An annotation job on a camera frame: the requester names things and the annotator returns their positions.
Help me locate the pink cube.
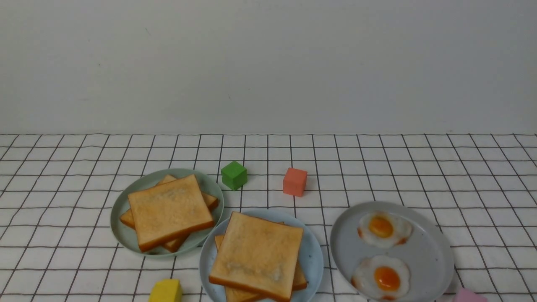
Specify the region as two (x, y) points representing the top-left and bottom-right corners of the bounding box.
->
(451, 287), (488, 302)

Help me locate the green cube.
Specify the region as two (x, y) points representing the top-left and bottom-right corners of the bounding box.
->
(220, 161), (248, 191)

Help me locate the fried egg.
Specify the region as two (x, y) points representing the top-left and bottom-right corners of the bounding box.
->
(350, 255), (411, 301)
(357, 211), (414, 249)

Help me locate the yellow cube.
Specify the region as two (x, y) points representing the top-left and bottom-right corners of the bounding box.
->
(148, 279), (183, 302)

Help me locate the salmon red cube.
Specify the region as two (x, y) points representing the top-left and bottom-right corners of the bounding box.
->
(282, 167), (308, 197)

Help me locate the toast slice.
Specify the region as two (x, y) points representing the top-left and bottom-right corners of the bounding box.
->
(214, 221), (308, 302)
(209, 211), (304, 302)
(128, 174), (215, 253)
(119, 174), (220, 253)

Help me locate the light blue plate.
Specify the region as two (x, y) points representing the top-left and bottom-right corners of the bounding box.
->
(199, 209), (324, 302)

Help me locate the near fried egg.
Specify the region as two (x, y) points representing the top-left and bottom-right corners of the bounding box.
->
(350, 255), (411, 301)

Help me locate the far fried egg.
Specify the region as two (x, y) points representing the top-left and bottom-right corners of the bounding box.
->
(357, 211), (414, 249)

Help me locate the white checkered tablecloth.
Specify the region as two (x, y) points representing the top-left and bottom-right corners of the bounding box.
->
(0, 133), (537, 302)

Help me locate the grey plate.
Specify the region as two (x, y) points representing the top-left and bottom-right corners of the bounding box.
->
(330, 201), (454, 302)

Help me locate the green plate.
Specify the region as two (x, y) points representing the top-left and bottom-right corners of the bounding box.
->
(110, 169), (224, 258)

